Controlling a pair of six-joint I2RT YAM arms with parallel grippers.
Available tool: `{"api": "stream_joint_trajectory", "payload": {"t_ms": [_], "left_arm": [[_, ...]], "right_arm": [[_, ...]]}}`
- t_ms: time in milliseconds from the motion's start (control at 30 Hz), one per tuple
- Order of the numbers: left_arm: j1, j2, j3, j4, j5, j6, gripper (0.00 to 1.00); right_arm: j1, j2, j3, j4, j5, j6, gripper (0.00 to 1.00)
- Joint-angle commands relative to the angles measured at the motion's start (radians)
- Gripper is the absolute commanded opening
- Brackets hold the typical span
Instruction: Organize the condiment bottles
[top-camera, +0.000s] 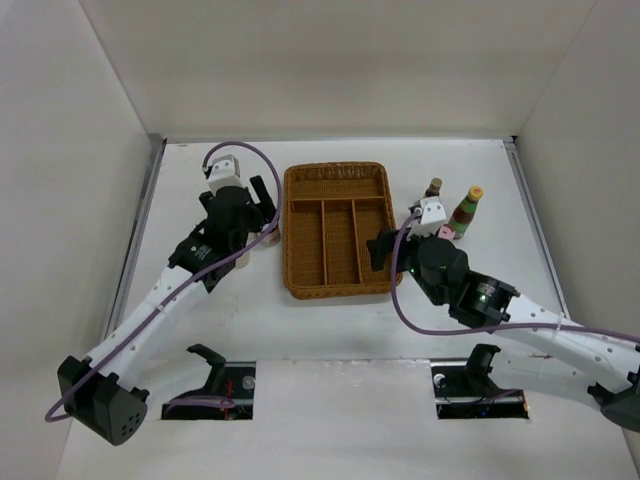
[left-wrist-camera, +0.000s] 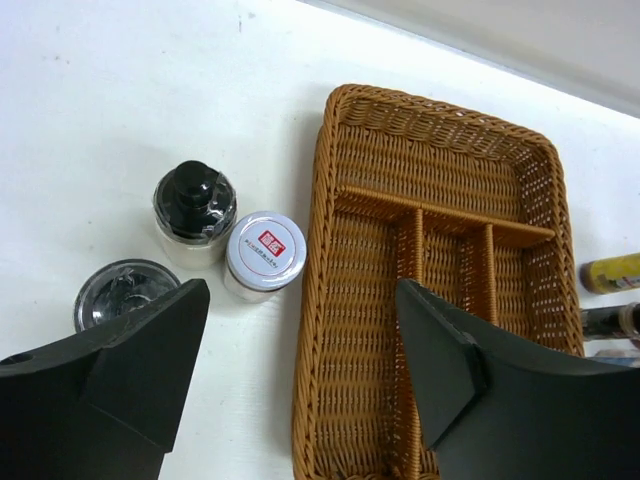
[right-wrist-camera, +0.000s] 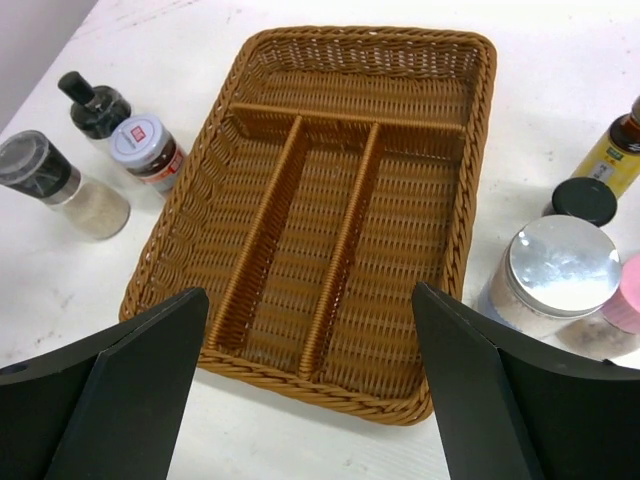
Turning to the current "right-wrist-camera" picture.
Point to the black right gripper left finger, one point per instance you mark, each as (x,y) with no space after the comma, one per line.
(108,406)

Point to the silver lid salt jar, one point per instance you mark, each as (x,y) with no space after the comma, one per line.
(555,270)

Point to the pink lid spice jar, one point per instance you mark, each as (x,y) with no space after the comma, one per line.
(613,330)

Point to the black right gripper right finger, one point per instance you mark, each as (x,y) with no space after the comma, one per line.
(512,407)

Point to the black lid small jar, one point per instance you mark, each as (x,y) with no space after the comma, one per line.
(585,198)

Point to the yellow oil bottle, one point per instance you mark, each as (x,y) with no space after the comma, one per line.
(614,158)

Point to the black knob cap bottle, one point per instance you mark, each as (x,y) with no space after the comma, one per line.
(96,111)

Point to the brown wicker divided basket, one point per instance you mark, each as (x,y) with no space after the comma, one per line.
(338,167)

